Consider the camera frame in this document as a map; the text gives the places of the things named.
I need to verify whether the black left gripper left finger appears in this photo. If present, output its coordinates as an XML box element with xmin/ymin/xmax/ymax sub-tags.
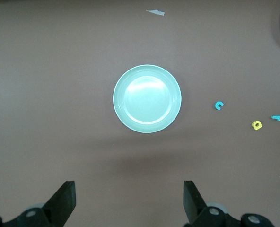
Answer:
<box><xmin>0</xmin><ymin>181</ymin><xmax>77</xmax><ymax>227</ymax></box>

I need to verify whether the yellow letter a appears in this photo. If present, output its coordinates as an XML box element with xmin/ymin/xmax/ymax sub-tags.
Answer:
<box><xmin>251</xmin><ymin>120</ymin><xmax>263</xmax><ymax>131</ymax></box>

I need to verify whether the brown table cover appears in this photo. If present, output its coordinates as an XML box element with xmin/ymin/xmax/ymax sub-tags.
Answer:
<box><xmin>0</xmin><ymin>0</ymin><xmax>280</xmax><ymax>227</ymax></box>

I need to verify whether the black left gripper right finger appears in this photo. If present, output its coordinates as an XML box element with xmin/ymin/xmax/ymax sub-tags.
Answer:
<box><xmin>183</xmin><ymin>180</ymin><xmax>277</xmax><ymax>227</ymax></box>

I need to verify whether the grey tape scrap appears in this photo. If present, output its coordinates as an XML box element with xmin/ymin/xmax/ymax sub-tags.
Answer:
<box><xmin>145</xmin><ymin>9</ymin><xmax>166</xmax><ymax>17</ymax></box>

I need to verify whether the green plate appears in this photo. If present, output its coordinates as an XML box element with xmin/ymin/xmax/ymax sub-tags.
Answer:
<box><xmin>113</xmin><ymin>64</ymin><xmax>183</xmax><ymax>134</ymax></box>

